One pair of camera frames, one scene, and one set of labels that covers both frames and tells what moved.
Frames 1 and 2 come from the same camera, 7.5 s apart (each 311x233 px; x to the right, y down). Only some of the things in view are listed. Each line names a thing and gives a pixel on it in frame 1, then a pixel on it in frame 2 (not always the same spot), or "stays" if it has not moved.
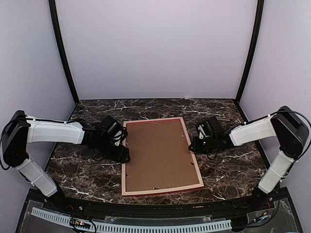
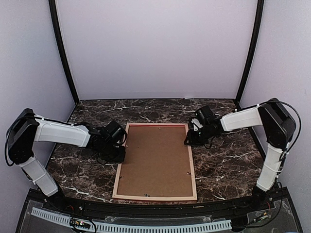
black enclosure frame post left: x=53 y=8 stays
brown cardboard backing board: x=160 y=157 stays
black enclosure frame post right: x=252 y=48 stays
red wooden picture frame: x=160 y=159 to x=115 y=195
